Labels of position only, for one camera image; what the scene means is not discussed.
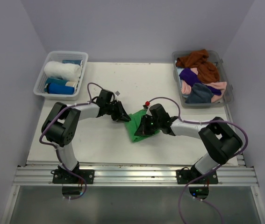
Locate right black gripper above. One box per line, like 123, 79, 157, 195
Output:
135, 115, 161, 137

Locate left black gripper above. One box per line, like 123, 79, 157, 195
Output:
105, 100, 130, 122

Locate green towel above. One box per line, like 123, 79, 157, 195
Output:
124, 109, 160, 143

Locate white towel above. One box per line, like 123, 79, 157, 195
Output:
44, 61, 82, 82

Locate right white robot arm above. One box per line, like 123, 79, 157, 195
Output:
135, 104, 243, 183

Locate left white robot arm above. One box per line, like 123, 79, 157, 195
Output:
39, 89, 131, 183

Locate pink towel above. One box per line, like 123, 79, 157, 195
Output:
186, 68, 227, 103

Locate dark grey-blue towel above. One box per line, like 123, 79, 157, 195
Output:
186, 83, 213, 104

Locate light blue towel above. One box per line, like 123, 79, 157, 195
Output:
176, 67, 184, 76

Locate purple towel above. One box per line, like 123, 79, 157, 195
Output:
179, 68, 222, 96

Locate teal rolled towel with swirl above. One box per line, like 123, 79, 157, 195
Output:
62, 59, 83, 68

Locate blue rolled towel front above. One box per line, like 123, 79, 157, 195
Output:
44, 83, 75, 95

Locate teal and cream rolled towel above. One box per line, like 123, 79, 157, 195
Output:
44, 77, 78, 88

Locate brown towel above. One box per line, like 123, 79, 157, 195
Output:
175, 49, 220, 84

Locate white plastic basket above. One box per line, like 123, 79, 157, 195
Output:
33, 51, 88, 101

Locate clear plastic bin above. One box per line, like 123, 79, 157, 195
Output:
172, 50, 234, 109

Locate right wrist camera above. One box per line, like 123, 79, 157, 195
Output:
143, 101, 150, 110

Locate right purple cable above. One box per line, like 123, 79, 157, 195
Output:
150, 96, 249, 224

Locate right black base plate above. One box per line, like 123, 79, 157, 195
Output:
176, 167, 219, 184

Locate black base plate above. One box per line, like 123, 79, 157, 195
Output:
176, 167, 219, 184
50, 169, 95, 184

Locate aluminium mounting rail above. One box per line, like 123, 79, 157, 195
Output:
13, 163, 258, 187

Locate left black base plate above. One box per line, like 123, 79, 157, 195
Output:
50, 169, 95, 184

